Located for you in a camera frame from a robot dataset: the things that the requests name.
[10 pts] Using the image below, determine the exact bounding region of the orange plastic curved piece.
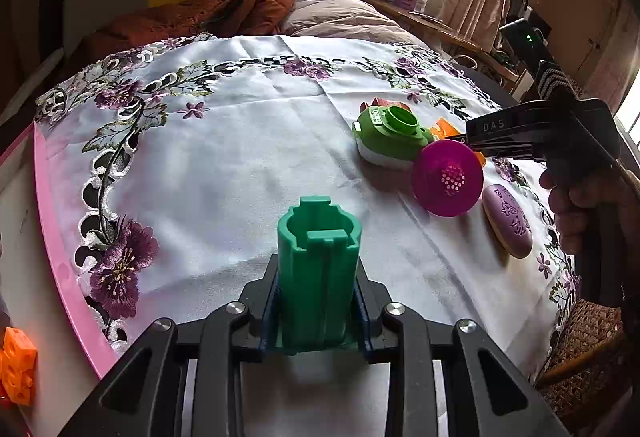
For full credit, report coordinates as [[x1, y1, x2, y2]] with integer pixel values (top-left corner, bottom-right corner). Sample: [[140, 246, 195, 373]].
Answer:
[[430, 118, 460, 139]]

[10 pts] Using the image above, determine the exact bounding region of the green plastic cylinder stand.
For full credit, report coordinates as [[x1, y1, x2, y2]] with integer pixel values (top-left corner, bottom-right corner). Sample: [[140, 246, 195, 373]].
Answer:
[[277, 196, 362, 351]]

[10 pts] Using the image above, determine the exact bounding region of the person's right hand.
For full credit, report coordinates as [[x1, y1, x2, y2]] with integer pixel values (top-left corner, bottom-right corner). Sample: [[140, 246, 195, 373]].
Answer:
[[539, 170, 639, 256]]

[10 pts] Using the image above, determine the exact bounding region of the woven rattan chair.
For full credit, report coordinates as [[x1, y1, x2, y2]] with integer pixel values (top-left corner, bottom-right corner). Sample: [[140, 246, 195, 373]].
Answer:
[[535, 299, 631, 435]]

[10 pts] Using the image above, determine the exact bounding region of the purple oval soap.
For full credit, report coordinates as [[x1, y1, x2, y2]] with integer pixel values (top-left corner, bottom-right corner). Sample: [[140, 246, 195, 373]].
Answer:
[[482, 185, 533, 259]]

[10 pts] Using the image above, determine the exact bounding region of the magenta perforated funnel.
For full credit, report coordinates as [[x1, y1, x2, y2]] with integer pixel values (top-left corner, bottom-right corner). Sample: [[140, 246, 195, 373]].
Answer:
[[411, 139, 484, 217]]

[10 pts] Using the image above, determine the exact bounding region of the orange cube connector block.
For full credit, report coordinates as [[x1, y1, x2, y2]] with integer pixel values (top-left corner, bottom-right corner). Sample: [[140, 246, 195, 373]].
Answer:
[[1, 327, 38, 405]]

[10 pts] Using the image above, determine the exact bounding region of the pink shallow tray box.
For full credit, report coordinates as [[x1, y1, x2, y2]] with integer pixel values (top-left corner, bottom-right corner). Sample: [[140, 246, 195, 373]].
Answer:
[[1, 124, 118, 436]]

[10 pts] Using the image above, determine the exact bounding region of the wooden side desk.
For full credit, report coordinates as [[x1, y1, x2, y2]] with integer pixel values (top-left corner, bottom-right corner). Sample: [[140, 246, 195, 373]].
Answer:
[[359, 0, 520, 92]]

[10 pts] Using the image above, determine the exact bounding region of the green and white plug toy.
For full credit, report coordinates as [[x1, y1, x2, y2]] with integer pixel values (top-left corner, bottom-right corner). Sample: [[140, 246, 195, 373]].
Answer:
[[352, 105, 434, 171]]

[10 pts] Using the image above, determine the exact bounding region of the red plastic block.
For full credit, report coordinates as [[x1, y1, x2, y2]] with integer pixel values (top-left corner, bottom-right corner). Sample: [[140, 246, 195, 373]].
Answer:
[[359, 97, 411, 112]]

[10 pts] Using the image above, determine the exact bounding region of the white floral embroidered tablecloth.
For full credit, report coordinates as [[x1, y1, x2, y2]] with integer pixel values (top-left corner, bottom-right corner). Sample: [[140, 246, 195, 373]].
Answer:
[[36, 35, 576, 377]]

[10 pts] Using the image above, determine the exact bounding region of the pink beige pillow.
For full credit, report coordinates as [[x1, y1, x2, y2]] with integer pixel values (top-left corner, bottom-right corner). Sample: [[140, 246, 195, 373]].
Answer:
[[280, 0, 426, 47]]

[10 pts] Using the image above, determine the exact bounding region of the rust brown quilted jacket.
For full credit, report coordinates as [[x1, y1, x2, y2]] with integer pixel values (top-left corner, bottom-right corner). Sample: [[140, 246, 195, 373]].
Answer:
[[74, 0, 296, 64]]

